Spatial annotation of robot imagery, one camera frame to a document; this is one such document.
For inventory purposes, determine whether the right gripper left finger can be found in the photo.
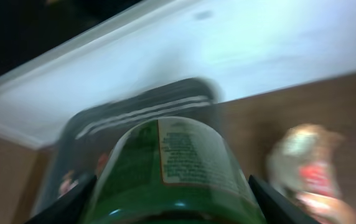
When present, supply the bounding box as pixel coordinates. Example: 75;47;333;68
25;175;97;224

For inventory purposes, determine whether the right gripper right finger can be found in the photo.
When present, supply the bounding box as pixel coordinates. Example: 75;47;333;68
248;175;319;224

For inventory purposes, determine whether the green lid jar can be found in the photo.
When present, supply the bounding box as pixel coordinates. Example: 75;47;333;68
80;117;265;223

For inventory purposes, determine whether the brown snack bag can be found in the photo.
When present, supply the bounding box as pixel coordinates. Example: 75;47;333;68
267;124;356;224

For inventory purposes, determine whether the grey plastic basket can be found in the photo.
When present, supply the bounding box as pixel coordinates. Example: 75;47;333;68
32;78;220;215

